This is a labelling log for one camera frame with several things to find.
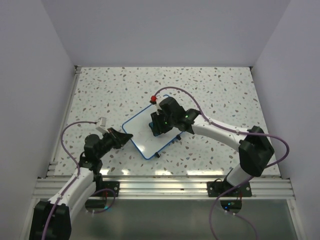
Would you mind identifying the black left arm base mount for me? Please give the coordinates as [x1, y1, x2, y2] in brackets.
[94, 175, 120, 197]

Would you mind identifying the red white right wrist camera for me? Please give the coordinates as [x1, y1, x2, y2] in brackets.
[149, 95, 162, 115]

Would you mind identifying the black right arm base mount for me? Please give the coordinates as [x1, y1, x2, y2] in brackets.
[206, 178, 253, 198]

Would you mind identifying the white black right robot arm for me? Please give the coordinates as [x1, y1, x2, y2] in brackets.
[149, 96, 275, 197]

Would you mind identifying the front aluminium frame rail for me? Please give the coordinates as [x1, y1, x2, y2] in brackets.
[32, 176, 295, 200]

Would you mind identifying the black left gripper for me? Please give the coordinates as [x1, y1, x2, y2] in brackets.
[96, 127, 132, 159]

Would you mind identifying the aluminium table edge rail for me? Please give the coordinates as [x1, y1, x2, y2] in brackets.
[44, 65, 83, 178]

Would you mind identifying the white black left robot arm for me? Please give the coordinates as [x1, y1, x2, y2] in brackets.
[29, 127, 133, 240]

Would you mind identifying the blue foam whiteboard eraser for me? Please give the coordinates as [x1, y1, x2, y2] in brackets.
[148, 122, 163, 137]

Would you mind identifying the blue framed whiteboard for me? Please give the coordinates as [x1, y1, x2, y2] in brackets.
[121, 104, 182, 160]

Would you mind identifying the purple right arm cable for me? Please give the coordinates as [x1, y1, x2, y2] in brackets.
[153, 86, 291, 240]

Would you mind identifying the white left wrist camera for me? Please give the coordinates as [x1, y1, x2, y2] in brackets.
[95, 117, 108, 135]

